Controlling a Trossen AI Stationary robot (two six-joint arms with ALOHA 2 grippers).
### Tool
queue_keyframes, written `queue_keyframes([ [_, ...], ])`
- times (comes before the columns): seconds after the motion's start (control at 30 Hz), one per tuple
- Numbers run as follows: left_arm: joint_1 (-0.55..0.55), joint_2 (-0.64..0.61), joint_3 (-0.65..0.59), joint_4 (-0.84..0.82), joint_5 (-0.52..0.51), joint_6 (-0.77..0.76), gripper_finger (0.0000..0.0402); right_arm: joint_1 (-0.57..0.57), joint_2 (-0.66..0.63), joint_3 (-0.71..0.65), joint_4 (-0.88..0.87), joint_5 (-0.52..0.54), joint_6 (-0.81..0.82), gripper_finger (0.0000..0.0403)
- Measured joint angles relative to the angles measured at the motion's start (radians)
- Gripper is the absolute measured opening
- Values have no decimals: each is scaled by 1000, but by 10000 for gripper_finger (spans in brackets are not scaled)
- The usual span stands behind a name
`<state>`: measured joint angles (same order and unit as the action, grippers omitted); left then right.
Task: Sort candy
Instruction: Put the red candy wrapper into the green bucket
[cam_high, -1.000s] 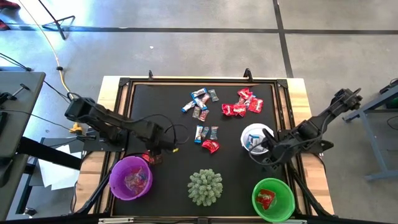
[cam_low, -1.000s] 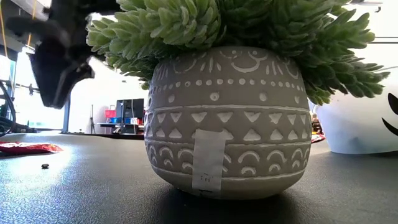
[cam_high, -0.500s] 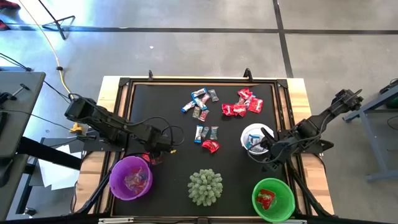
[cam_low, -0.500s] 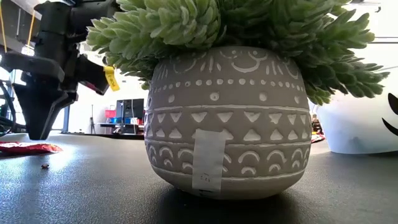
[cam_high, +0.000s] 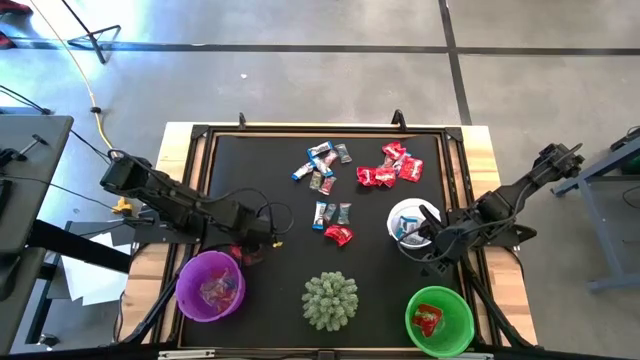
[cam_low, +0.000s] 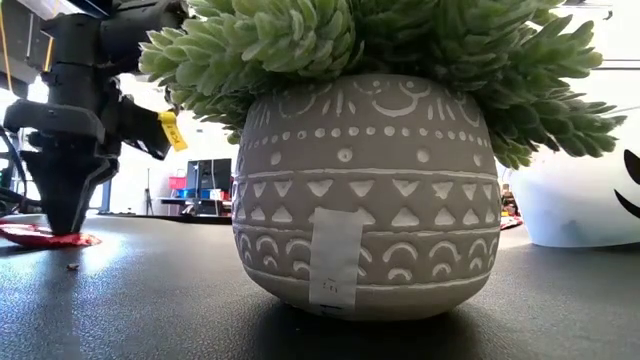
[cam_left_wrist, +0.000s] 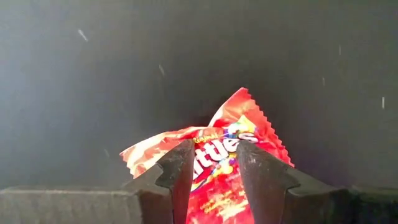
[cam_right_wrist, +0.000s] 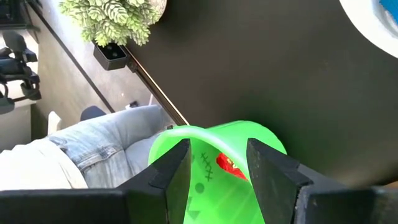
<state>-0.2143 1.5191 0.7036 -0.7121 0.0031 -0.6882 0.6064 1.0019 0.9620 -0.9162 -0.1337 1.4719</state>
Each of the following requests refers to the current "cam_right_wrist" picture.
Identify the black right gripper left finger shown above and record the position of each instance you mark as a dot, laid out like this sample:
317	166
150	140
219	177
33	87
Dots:
161	193

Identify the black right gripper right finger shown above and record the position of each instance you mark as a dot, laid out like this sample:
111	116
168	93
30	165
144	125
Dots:
273	193

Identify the potted green succulent plant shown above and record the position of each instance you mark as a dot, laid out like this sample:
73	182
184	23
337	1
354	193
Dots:
115	18

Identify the red Skittles packet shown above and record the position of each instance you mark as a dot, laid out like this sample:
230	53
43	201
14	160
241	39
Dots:
228	165

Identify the black office chair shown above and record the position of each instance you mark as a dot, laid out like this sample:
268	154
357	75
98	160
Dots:
15	67

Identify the black table mat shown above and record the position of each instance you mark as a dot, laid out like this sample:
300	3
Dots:
280	77

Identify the white plastic bucket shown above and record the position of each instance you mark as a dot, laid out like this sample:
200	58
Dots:
367	28

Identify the green plastic bucket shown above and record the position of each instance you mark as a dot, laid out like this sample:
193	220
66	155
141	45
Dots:
224	137

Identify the person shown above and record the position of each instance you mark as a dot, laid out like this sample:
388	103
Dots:
109	140

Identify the white blue Hershey's bar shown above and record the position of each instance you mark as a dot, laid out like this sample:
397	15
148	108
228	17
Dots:
390	9

